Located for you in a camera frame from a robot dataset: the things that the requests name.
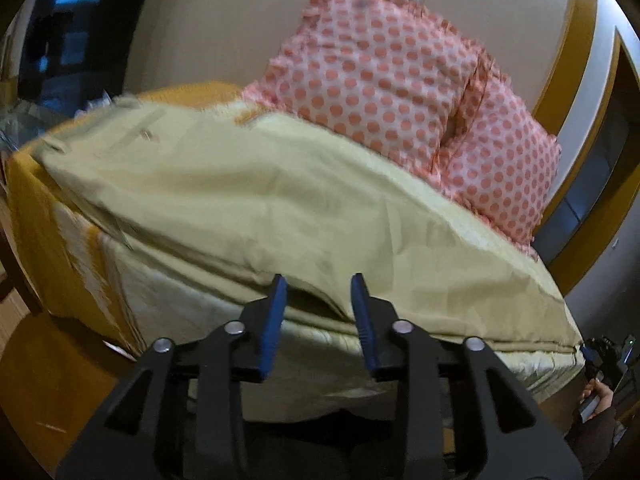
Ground beige khaki pants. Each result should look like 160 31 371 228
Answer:
32 99 582 353

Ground person's right hand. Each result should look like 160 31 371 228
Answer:
578 378 614 422

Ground cream patterned bed sheet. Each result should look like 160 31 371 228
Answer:
6 81 584 422

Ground right pink polka-dot pillow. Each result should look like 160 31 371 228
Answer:
434 56 561 255

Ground pink polka-dot pillow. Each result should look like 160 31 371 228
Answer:
243 0 483 178
434 56 561 255

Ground left pink polka-dot pillow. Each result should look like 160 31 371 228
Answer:
243 0 483 178

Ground wooden door frame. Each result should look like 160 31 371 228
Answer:
534 0 639 295

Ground black wall television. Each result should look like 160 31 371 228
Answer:
17 0 144 117

